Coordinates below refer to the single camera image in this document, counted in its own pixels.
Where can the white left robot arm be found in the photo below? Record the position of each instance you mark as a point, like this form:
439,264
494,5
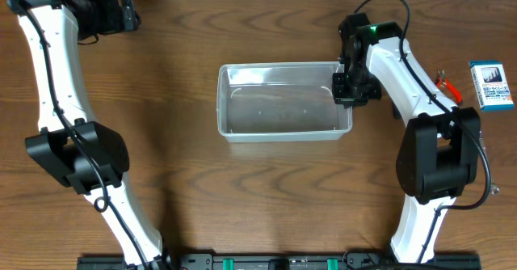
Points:
71,145

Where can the small black-handled hammer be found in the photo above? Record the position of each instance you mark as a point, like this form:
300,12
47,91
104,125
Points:
396,112

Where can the red-handled pliers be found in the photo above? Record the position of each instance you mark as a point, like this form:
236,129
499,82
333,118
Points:
442,81

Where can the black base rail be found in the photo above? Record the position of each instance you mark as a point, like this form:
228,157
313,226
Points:
349,260

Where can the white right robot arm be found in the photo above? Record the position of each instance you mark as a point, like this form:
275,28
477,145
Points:
438,154

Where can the blue white screwdriver box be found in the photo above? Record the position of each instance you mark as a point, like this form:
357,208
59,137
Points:
491,86

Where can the silver combination wrench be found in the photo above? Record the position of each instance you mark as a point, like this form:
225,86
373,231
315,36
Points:
494,188

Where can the clear plastic container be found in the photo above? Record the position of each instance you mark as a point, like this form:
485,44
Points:
280,101

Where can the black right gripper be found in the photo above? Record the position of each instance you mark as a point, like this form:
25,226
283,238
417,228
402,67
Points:
342,98

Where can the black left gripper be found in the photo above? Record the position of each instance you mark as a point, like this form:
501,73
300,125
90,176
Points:
127,13

